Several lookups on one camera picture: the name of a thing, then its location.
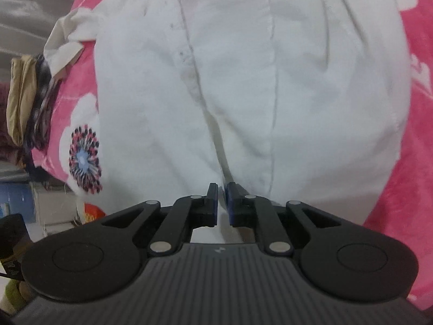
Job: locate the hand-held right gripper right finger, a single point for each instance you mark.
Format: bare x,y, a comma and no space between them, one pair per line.
231,206

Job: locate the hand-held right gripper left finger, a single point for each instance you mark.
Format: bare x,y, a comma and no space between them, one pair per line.
213,206

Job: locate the white button shirt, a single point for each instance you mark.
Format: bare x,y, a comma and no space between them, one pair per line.
270,74

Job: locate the blue box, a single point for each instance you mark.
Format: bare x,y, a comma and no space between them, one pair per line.
15,203

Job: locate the orange packet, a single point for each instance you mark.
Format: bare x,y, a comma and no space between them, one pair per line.
94,213

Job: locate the folded plaid garment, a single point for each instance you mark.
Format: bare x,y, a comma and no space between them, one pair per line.
42,108

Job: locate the folded beige garment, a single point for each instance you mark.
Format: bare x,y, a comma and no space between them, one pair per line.
20,101

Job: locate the white curtain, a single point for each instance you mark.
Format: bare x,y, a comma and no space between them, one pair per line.
27,13

